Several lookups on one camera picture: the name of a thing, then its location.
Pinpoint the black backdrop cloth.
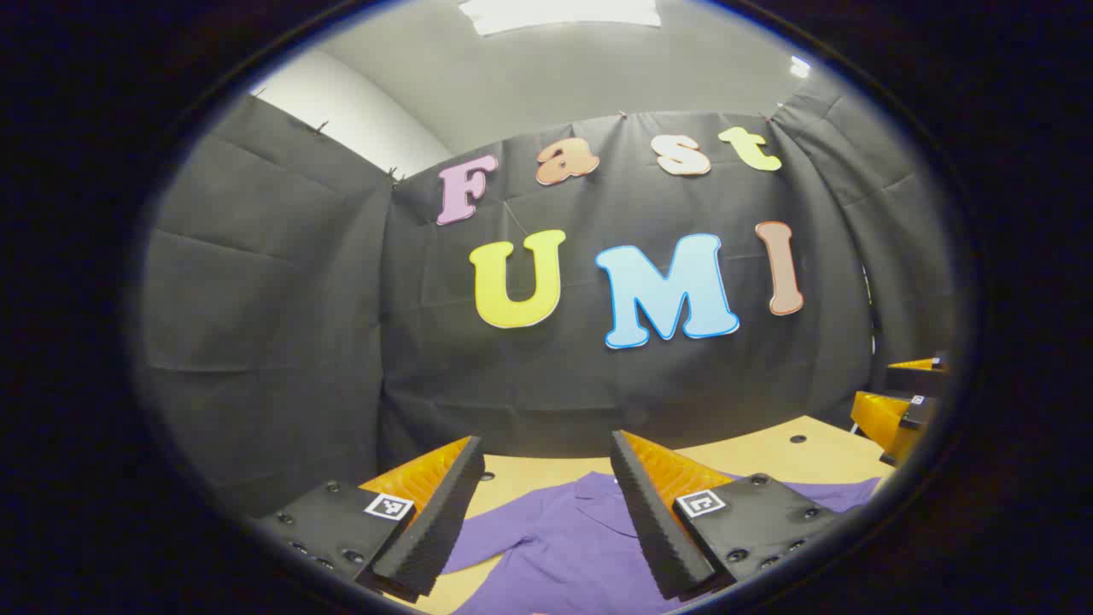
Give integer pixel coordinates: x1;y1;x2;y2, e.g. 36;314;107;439
137;90;957;518

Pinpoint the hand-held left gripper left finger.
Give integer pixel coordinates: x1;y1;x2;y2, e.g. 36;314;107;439
256;436;486;603

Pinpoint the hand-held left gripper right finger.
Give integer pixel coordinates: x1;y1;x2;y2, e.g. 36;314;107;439
610;430;846;601

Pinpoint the large ceiling light panel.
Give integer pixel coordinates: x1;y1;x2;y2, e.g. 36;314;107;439
459;0;663;37

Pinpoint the purple polo shirt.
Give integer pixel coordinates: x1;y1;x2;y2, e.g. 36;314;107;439
440;471;882;615

